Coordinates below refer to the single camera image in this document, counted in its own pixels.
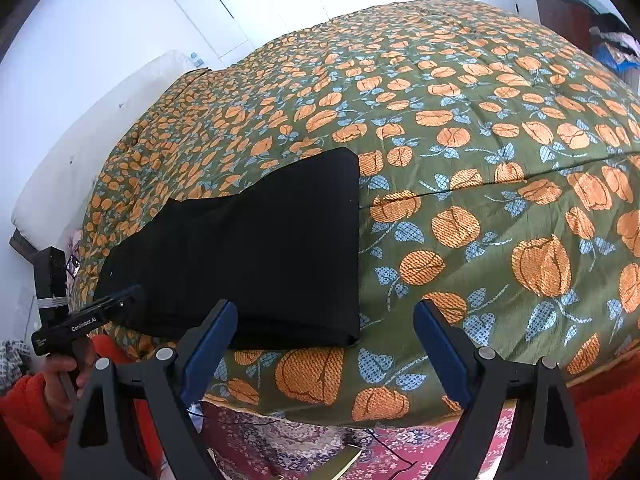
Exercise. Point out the green orange floral blanket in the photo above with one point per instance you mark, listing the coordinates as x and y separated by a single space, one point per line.
450 135

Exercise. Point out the white padded headboard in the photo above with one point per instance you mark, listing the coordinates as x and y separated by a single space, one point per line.
75 160

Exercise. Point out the person's left forearm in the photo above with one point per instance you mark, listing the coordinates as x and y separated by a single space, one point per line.
25 425

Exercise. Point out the orange fleece garment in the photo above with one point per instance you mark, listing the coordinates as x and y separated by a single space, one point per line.
610 410

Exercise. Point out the grey patterned cloth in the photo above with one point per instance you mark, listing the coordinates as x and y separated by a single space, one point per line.
12 360

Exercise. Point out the pink cloth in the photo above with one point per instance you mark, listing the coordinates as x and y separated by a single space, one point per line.
76 242

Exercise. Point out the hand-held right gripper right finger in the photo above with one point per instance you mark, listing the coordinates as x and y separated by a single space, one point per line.
440 350

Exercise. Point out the black pants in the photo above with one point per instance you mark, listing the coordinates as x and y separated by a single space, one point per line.
250 260

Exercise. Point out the white wardrobe doors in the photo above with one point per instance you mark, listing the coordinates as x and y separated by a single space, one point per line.
210 10

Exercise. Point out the olive green book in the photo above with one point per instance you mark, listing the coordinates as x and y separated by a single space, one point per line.
342 462

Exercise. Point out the dark wooden bed frame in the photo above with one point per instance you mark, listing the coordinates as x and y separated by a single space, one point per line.
25 247

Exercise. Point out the brown wooden cabinet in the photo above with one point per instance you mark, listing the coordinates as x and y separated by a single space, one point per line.
560 20

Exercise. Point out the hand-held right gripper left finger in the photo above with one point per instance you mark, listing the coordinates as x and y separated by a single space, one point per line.
210 347

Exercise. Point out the smartphone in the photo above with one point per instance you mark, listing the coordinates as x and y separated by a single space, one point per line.
73 266

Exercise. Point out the person's left hand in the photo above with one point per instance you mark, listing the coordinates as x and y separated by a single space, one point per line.
56 390

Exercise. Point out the pile of mixed clothes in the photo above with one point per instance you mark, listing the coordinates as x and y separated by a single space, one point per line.
615 45

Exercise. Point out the patterned pink rug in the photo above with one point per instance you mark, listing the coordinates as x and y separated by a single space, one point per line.
280 440

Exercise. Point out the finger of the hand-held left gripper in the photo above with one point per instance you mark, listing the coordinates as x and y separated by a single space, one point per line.
122 298

